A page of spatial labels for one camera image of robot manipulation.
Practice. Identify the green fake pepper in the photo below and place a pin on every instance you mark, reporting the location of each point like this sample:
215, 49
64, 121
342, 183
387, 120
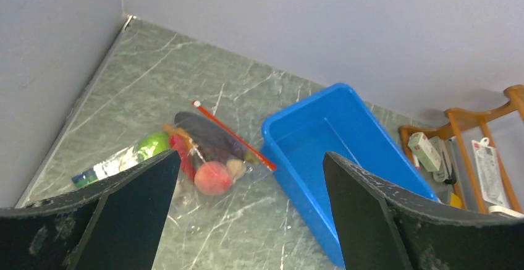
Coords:
153, 144

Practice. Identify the white green small box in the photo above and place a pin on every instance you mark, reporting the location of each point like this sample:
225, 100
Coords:
424, 151

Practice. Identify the purple fake eggplant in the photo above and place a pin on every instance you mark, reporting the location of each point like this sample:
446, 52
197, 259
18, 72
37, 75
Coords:
205, 131

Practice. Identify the clear zip bag red seal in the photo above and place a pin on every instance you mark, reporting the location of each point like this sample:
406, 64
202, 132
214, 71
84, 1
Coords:
188, 201

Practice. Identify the clear blister pack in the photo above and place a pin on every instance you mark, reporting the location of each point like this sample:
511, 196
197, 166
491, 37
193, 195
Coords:
489, 175

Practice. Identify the red fake chili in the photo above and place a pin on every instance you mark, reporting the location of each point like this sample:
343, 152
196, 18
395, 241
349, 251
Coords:
186, 164

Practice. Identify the orange wooden rack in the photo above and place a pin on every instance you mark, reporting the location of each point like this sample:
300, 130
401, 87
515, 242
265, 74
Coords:
457, 175

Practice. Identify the marker pen pack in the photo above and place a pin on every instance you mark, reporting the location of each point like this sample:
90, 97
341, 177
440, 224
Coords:
116, 163

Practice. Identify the blue plastic bin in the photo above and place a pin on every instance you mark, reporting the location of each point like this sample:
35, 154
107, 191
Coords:
333, 119

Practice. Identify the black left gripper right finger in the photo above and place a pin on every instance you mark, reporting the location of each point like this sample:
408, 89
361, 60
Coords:
381, 225

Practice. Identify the pink fake peach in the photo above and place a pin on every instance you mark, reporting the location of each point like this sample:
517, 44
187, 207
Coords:
213, 179

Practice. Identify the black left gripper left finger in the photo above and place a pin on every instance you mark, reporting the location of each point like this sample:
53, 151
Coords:
114, 223

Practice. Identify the orange fake carrot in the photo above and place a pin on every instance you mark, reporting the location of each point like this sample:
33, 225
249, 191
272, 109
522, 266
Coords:
173, 131

